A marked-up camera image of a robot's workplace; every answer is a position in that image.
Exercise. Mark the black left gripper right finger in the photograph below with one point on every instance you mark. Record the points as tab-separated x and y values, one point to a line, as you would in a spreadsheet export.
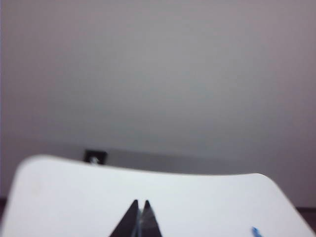
149	222

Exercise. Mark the black wall socket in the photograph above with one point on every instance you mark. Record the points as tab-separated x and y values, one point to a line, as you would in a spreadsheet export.
95	157

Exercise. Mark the blue translucent pen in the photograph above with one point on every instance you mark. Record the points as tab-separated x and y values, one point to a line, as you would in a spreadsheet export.
255	232

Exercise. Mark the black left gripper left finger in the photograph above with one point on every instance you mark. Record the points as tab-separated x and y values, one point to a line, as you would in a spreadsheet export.
127	222

